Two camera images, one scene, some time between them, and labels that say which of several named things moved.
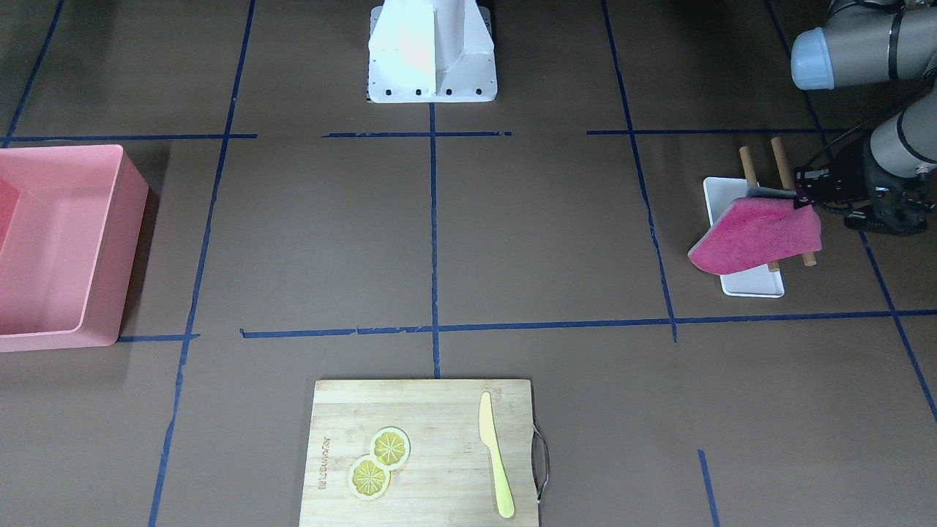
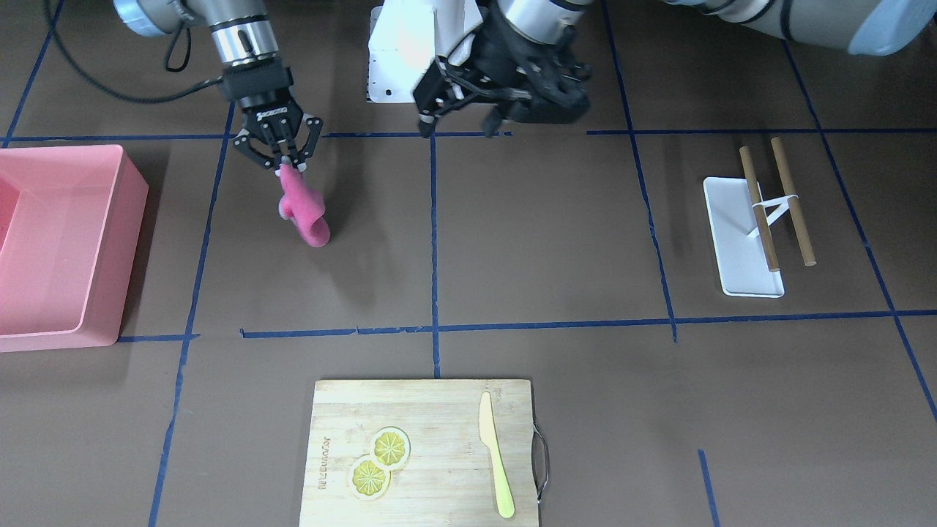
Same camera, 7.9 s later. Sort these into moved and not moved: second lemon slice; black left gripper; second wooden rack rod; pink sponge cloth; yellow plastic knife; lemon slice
Moved: pink sponge cloth; black left gripper
Not moved: second lemon slice; lemon slice; yellow plastic knife; second wooden rack rod
